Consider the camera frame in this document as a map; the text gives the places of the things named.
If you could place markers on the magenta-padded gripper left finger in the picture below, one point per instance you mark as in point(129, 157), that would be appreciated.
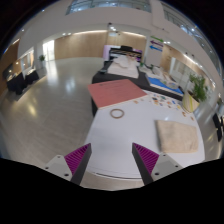
point(77, 160)

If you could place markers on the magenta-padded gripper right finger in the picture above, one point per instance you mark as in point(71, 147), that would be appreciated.
point(146, 160)

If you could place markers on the beige towel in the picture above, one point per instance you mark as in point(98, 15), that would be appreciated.
point(176, 136)

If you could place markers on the orange-brown flat piece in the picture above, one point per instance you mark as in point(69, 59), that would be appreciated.
point(183, 113)

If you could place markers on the round tan disc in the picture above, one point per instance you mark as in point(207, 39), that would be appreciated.
point(192, 118)

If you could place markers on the potted plant in striped pot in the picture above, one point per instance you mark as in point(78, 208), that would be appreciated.
point(190, 102)

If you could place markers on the pink rectangular board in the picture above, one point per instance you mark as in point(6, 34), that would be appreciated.
point(115, 92)

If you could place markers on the blue mat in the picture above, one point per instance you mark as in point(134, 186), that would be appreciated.
point(163, 85)

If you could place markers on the black display table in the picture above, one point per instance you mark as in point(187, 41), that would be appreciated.
point(100, 78)

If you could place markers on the white building model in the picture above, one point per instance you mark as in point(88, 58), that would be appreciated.
point(160, 74)

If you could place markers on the white padded display piece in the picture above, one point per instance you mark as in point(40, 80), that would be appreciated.
point(123, 68)

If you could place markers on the black draped side tables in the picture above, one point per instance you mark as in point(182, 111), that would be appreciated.
point(18, 83)

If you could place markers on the black piano with purple screen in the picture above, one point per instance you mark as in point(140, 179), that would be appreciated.
point(126, 51)

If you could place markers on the blue arrow sign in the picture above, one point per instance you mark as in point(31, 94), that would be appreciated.
point(155, 48)

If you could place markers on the purple arrow sign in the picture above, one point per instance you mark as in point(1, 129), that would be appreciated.
point(156, 43)

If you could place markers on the green arrow sign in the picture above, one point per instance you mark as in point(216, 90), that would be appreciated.
point(157, 39)

